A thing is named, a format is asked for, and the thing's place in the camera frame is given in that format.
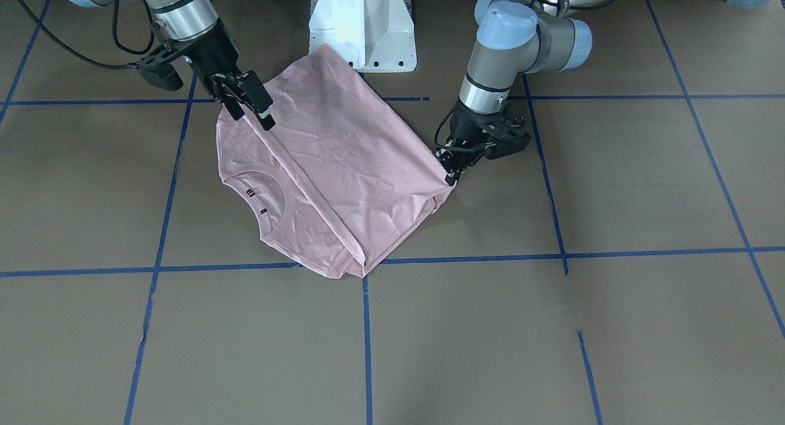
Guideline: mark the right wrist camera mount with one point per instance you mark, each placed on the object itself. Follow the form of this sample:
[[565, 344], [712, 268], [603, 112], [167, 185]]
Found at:
[[157, 67]]

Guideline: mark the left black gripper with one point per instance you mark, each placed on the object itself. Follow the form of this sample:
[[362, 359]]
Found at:
[[464, 127]]

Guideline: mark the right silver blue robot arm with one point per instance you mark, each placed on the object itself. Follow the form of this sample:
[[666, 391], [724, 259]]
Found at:
[[192, 29]]

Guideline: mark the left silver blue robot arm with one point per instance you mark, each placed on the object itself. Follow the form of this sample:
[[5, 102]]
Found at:
[[514, 37]]

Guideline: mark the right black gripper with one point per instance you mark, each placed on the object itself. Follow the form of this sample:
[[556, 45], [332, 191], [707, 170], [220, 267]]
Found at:
[[211, 54]]

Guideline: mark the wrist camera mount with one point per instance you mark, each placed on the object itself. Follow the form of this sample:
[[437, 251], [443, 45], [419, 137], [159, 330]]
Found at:
[[507, 134], [157, 67]]

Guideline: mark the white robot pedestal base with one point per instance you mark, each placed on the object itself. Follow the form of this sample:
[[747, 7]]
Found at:
[[372, 36]]

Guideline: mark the pink Snoopy t-shirt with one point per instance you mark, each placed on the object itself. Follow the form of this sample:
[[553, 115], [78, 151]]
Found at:
[[340, 180]]

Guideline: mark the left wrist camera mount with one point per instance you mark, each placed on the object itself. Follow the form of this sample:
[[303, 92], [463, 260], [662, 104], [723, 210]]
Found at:
[[507, 134]]

